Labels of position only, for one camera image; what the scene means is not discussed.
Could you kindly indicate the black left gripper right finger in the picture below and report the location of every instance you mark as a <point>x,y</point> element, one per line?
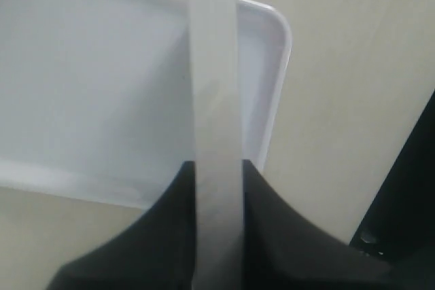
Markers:
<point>283,250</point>

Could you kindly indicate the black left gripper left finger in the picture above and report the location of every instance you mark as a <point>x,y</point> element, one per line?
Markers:
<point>155,252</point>

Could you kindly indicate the blue moon cover book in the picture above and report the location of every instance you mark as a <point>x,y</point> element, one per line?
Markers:
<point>218,148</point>

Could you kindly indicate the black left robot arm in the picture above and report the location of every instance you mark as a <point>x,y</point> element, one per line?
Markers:
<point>392,249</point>

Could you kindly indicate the white plastic tray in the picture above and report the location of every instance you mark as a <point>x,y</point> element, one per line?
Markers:
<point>95,98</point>

